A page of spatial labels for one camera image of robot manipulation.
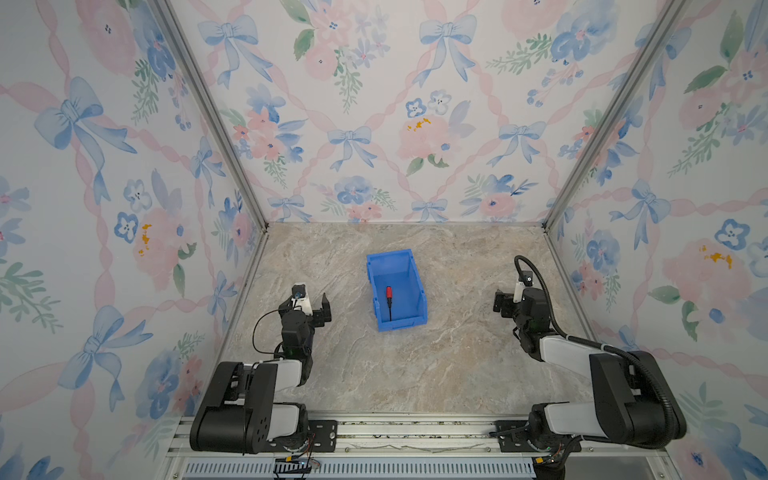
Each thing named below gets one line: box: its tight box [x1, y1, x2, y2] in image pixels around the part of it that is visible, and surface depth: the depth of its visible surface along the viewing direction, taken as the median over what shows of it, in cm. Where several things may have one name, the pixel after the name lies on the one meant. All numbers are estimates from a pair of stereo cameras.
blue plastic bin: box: [366, 248, 428, 332], surface depth 102 cm
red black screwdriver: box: [386, 286, 393, 321], surface depth 102 cm
